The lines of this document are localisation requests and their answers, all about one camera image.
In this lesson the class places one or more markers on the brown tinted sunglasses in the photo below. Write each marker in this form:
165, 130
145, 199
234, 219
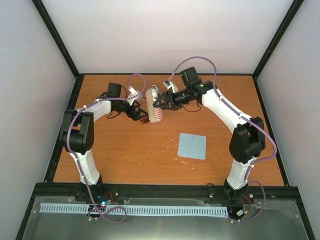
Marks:
144, 121

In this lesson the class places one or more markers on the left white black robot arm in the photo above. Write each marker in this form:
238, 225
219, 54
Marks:
77, 132

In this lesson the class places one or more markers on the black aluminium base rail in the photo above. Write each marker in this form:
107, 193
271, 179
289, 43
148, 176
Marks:
121, 192

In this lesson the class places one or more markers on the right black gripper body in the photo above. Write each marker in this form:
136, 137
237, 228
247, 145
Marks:
178, 101

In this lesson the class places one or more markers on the blue cleaning cloth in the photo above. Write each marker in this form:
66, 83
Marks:
192, 146

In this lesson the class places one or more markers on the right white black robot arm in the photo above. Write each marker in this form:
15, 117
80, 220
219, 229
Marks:
247, 140

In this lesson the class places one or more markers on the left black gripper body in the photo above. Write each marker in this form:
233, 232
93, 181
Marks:
128, 112

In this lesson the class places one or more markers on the light blue slotted cable duct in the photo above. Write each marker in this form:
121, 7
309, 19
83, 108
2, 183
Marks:
139, 210

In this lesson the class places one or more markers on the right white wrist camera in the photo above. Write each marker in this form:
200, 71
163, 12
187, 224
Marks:
170, 86

